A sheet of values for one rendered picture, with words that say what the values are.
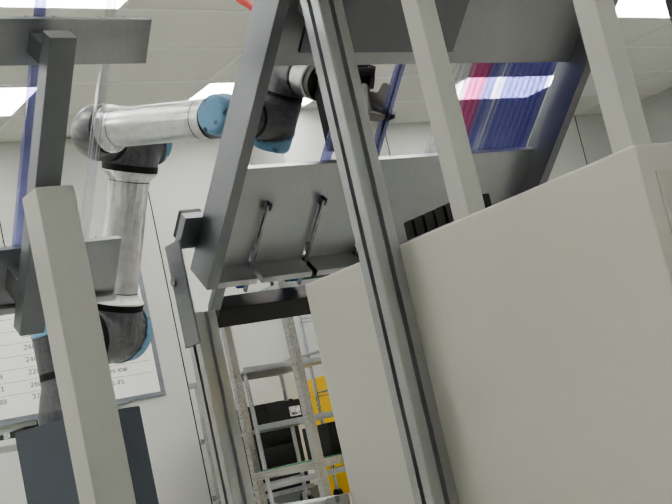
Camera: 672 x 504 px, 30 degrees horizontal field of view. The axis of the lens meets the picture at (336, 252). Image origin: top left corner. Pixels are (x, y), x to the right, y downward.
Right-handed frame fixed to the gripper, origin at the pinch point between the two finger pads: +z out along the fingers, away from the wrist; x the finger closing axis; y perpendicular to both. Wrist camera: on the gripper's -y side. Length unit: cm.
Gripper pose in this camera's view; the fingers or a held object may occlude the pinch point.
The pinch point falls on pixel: (384, 119)
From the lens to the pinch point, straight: 214.0
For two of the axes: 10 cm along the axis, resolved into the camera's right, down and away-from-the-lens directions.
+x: 8.1, -1.0, 5.8
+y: 1.1, -9.4, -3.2
